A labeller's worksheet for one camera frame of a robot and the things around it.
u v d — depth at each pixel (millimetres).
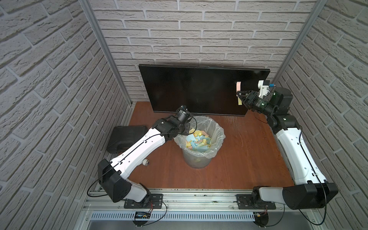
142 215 710
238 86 693
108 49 870
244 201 731
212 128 764
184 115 568
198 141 830
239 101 724
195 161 755
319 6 691
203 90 974
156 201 729
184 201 751
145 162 838
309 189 375
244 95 736
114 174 397
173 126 511
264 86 619
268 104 571
